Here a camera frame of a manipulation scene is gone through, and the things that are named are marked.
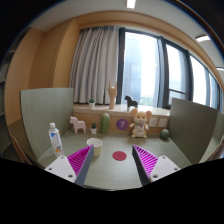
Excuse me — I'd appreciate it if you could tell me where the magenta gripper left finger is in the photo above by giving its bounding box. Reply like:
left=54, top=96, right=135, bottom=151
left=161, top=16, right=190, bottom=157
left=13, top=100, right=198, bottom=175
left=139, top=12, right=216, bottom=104
left=46, top=145, right=94, bottom=186

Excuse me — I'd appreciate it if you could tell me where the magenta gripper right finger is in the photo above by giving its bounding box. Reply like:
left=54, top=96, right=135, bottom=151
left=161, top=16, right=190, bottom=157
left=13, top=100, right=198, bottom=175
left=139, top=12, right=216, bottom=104
left=132, top=145, right=180, bottom=186

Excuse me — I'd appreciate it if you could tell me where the clear plastic water bottle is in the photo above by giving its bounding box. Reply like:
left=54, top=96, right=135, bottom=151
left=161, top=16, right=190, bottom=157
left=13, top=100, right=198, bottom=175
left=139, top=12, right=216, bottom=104
left=48, top=123, right=64, bottom=157

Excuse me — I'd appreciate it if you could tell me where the white paper cup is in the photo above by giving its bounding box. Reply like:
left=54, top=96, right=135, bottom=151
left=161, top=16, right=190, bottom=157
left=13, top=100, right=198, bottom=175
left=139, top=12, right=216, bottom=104
left=87, top=138, right=103, bottom=157

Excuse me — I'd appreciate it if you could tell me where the red round coaster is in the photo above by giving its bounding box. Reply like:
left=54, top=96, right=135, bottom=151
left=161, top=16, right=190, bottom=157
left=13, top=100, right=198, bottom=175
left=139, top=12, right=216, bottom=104
left=112, top=151, right=127, bottom=161

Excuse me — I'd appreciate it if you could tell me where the small round green cactus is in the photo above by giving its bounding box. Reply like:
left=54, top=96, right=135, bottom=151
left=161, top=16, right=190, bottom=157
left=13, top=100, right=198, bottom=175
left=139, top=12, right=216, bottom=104
left=160, top=129, right=170, bottom=140

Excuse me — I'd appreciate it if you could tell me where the small potted plant on desk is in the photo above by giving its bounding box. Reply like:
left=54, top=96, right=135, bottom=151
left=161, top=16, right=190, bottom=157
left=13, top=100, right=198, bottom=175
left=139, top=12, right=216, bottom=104
left=90, top=122, right=97, bottom=134

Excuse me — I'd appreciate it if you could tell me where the plush mouse toy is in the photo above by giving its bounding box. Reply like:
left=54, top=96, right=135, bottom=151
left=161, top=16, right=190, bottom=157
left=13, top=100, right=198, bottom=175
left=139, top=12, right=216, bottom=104
left=130, top=108, right=152, bottom=138

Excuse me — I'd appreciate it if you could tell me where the pink wooden horse figure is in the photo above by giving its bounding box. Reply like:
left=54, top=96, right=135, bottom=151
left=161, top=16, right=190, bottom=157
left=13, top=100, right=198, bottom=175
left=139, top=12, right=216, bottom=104
left=70, top=117, right=86, bottom=133

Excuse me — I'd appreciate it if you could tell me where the purple round number sign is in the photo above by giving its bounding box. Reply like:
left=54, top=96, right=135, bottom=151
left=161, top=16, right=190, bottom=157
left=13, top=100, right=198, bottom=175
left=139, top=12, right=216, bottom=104
left=116, top=118, right=129, bottom=131

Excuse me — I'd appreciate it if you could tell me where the tall green cactus ornament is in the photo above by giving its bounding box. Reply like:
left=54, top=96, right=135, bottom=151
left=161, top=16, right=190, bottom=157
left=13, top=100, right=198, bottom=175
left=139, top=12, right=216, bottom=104
left=100, top=113, right=110, bottom=134

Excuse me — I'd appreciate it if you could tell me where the right green desk partition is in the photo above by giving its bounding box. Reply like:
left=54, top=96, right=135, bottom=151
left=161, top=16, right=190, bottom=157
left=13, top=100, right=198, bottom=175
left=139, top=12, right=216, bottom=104
left=168, top=98, right=224, bottom=164

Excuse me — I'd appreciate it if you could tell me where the green desk partition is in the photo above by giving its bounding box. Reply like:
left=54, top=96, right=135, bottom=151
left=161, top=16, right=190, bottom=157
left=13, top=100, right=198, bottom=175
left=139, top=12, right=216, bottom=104
left=20, top=88, right=73, bottom=159
left=168, top=98, right=224, bottom=164

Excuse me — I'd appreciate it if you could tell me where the small potted plant on sill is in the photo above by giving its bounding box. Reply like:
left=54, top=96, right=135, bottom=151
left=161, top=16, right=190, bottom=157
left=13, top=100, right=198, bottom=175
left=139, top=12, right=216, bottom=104
left=89, top=98, right=95, bottom=110

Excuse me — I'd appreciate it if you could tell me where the black horse figure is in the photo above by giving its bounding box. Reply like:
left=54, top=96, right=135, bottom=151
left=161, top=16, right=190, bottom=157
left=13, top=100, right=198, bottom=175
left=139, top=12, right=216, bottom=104
left=124, top=95, right=138, bottom=109

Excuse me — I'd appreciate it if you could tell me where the left green desk partition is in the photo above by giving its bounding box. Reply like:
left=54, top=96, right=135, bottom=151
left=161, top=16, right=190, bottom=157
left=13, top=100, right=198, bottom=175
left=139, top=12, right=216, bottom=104
left=20, top=88, right=73, bottom=159

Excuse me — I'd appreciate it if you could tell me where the wooden hand sculpture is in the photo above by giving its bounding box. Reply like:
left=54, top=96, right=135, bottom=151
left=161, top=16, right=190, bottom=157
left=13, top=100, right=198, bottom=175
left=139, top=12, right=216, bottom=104
left=108, top=85, right=117, bottom=109

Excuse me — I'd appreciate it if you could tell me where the grey curtain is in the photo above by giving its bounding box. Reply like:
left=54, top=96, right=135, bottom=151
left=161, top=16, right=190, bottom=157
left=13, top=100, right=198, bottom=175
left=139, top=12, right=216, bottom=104
left=69, top=26, right=119, bottom=104

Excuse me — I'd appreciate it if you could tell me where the left white wall socket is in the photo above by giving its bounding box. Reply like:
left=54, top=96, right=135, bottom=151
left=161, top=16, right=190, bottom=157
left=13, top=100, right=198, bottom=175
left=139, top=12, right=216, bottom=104
left=149, top=118, right=158, bottom=127

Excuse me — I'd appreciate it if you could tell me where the white wall socket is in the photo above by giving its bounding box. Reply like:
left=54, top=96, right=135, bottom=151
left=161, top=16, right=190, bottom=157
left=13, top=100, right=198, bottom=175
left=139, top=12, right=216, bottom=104
left=158, top=118, right=167, bottom=127
left=149, top=118, right=158, bottom=127

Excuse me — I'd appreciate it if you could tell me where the right white wall socket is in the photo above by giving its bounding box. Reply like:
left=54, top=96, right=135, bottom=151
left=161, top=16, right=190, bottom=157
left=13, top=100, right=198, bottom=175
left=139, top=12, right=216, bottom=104
left=158, top=118, right=167, bottom=127

